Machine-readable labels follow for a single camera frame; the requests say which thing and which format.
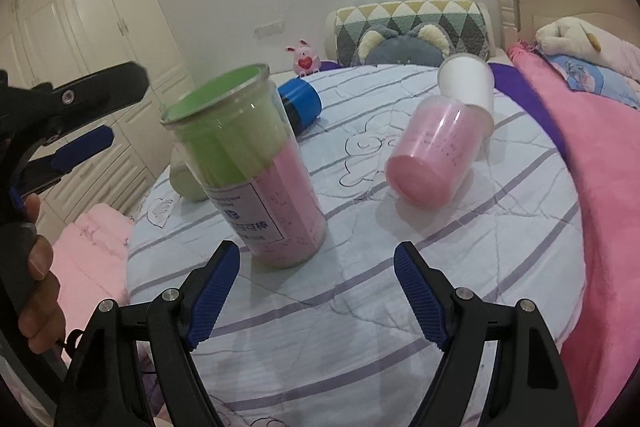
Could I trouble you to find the white cup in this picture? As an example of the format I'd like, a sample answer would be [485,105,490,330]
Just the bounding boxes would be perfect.
[437,53,496,128]

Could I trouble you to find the triangle patterned cushion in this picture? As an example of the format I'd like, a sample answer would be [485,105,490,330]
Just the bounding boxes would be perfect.
[324,0,494,68]

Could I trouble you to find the light pink quilt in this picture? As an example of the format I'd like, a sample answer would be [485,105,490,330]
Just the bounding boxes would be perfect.
[49,202,138,370]

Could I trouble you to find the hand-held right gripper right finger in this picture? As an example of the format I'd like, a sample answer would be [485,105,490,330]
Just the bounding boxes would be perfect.
[393,241,582,427]

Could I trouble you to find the white wall socket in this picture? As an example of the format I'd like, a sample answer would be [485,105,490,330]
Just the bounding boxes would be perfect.
[254,22,286,40]

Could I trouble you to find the pale green cup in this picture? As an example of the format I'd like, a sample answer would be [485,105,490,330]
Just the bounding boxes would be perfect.
[169,146,210,202]

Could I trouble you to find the pink plush pig toy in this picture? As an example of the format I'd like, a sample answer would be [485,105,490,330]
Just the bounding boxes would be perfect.
[284,39,322,76]

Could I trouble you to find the pink fleece blanket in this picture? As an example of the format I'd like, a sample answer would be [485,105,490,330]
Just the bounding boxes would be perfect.
[506,41,640,427]

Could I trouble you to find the white plush toy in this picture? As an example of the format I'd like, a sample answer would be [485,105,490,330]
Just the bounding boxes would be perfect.
[535,17,640,75]

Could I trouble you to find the person's left hand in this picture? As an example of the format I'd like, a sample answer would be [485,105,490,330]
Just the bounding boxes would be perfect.
[17,195,69,356]

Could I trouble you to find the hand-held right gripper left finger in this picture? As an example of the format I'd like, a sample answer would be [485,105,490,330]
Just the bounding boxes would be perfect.
[52,239,241,427]

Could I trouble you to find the clear pink labelled cup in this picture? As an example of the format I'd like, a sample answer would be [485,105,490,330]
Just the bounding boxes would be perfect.
[206,141,329,271]

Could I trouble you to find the white striped quilt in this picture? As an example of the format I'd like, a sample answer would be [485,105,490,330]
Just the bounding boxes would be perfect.
[125,63,587,427]

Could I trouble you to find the clear green cup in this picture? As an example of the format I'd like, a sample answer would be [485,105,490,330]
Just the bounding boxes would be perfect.
[159,63,296,188]

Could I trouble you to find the white wardrobe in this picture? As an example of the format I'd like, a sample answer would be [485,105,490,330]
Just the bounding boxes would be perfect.
[0,0,197,220]

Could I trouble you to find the blue printed pillow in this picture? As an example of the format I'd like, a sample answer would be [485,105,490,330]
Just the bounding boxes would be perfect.
[544,53,640,110]

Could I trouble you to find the grey plush bear cushion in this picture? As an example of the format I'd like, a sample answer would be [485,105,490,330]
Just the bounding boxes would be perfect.
[357,24,449,68]

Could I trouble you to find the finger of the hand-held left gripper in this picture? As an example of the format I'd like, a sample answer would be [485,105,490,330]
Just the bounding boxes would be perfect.
[7,61,151,148]
[16,125,115,196]

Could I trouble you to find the blue cup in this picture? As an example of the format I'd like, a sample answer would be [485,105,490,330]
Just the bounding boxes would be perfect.
[276,78,322,134]

